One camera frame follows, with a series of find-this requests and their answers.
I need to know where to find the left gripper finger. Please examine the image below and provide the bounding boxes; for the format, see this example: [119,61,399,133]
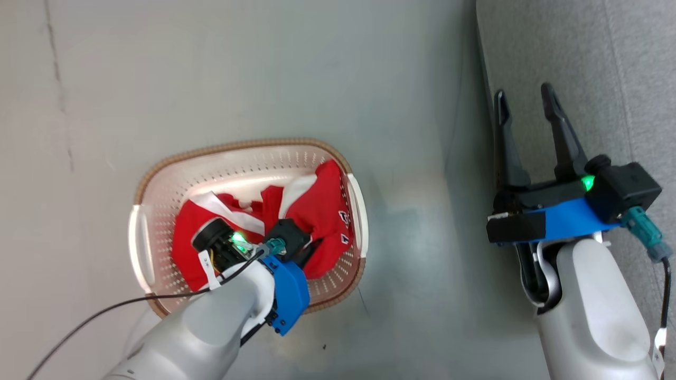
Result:
[295,239,324,267]

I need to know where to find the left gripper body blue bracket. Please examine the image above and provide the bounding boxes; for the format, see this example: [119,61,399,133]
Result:
[191,217,311,337]

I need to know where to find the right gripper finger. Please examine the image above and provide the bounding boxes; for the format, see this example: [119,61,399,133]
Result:
[494,90,531,189]
[540,83,589,183]

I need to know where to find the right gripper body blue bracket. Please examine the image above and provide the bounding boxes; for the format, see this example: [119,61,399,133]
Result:
[486,177,624,248]

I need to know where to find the red and white garment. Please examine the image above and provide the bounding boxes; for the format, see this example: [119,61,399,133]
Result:
[172,159,353,292]

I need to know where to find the white perforated laundry basket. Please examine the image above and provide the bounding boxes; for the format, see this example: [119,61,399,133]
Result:
[128,138,369,318]

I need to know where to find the grey fabric sofa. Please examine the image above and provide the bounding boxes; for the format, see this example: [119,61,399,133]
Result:
[475,0,676,380]

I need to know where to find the left black cable teal plug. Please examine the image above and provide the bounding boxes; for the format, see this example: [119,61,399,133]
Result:
[25,239,287,380]

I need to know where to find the black cable teal plug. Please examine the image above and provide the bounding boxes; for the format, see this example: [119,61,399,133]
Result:
[621,206,676,338]
[25,239,287,380]

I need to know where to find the right black cable teal plug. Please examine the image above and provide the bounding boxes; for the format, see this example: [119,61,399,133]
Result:
[621,206,676,338]

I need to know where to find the white cable tag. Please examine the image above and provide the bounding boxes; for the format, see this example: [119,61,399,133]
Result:
[198,250,221,292]
[653,327,667,370]

